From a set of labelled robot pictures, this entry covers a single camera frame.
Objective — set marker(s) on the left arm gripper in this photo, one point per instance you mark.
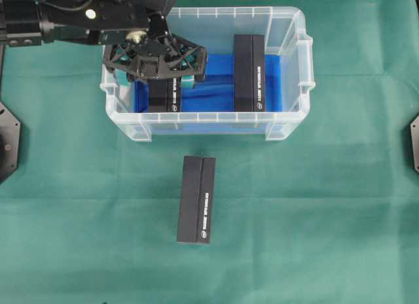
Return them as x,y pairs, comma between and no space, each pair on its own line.
166,57

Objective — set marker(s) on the black camera box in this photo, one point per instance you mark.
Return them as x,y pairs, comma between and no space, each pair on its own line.
195,207
249,73
164,96

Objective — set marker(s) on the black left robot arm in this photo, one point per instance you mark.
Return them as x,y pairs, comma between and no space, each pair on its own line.
134,33

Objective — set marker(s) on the clear plastic storage case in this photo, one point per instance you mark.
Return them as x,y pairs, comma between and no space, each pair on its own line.
284,30

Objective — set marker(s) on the blue plastic liner sheet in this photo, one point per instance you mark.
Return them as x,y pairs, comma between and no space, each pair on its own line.
216,94

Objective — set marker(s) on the green table cloth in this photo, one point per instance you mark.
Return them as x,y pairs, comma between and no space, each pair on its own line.
328,215

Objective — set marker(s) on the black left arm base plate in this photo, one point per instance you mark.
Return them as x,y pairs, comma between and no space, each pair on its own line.
10,139

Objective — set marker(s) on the black aluminium frame rail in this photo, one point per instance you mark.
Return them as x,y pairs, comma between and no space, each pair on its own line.
2,54

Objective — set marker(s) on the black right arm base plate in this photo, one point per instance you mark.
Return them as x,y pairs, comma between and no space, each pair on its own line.
414,133

